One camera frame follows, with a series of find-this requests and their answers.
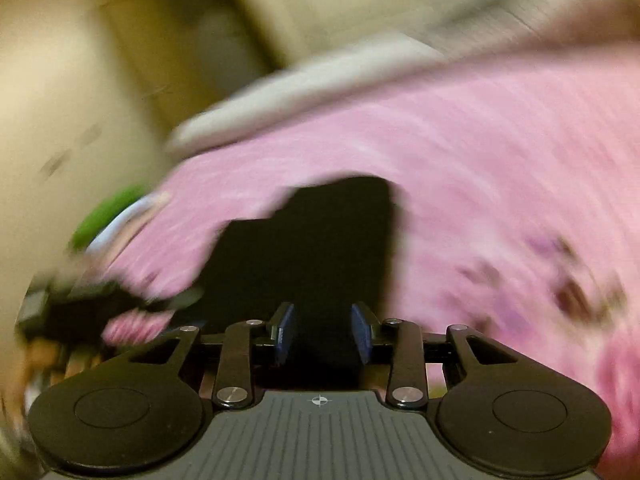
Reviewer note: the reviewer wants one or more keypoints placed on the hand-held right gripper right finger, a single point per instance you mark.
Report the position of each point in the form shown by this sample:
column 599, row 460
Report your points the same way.
column 361, row 336

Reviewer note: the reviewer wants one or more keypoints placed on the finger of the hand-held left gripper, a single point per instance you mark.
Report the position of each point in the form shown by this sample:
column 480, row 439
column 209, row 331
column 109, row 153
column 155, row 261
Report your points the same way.
column 175, row 300

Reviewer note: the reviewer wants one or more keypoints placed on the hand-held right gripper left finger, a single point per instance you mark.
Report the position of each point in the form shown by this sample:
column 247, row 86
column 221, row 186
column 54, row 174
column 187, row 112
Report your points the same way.
column 285, row 336

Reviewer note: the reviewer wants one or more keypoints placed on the black buttoned garment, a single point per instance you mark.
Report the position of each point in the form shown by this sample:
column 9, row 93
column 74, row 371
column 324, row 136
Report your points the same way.
column 310, row 260

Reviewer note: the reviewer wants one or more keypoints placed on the green cloth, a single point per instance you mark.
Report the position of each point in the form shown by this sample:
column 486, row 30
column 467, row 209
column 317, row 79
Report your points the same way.
column 110, row 215

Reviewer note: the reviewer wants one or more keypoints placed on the pink floral blanket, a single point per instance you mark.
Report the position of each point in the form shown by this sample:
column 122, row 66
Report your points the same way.
column 475, row 185

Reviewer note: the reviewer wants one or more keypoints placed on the beige striped folded quilt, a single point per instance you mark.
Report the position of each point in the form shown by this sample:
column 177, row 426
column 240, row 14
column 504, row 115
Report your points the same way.
column 300, row 90

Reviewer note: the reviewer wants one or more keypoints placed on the wooden wardrobe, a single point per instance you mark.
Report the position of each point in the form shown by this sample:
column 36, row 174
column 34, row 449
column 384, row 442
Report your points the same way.
column 190, row 35

